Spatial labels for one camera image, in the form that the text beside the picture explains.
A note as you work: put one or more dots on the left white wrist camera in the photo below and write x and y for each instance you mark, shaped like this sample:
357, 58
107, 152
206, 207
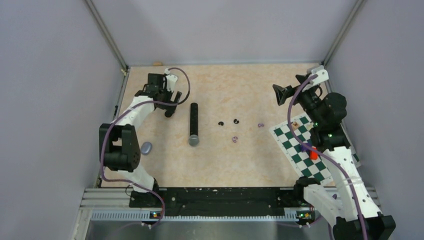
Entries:
171, 80

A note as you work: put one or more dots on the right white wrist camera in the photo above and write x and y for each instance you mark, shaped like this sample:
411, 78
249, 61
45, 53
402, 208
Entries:
319, 75

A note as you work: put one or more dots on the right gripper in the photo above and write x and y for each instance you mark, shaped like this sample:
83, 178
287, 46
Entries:
282, 93

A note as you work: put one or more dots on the grey purple earbud case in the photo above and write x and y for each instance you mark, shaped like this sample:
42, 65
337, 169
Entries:
146, 148

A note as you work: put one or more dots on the grey slotted cable duct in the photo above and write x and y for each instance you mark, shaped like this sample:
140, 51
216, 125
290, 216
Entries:
148, 216

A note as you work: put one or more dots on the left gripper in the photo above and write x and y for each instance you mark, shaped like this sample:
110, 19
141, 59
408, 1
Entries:
169, 93

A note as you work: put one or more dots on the aluminium frame rail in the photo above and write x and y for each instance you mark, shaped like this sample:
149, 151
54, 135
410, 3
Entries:
109, 197

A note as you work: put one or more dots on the green white chessboard mat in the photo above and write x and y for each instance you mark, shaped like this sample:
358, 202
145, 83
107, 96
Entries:
291, 148

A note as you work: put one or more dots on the red orange block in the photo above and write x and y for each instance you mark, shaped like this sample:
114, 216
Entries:
313, 155

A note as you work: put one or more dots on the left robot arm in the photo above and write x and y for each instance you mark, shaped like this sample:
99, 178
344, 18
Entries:
118, 142

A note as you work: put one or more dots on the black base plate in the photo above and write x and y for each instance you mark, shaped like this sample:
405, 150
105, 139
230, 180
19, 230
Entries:
223, 201

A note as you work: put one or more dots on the small wooden cork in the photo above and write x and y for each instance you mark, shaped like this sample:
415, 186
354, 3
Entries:
157, 64

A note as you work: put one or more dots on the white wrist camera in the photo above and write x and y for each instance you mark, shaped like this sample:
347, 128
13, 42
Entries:
319, 75
171, 80

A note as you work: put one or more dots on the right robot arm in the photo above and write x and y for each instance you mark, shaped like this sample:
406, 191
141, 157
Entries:
353, 215

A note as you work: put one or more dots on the cream chess pawn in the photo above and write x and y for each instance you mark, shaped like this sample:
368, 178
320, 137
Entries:
309, 126

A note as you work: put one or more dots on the purple chess piece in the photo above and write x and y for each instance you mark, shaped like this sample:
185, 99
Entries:
303, 147

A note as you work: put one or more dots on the black microphone grey head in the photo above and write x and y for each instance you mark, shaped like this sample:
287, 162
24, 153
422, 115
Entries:
193, 139

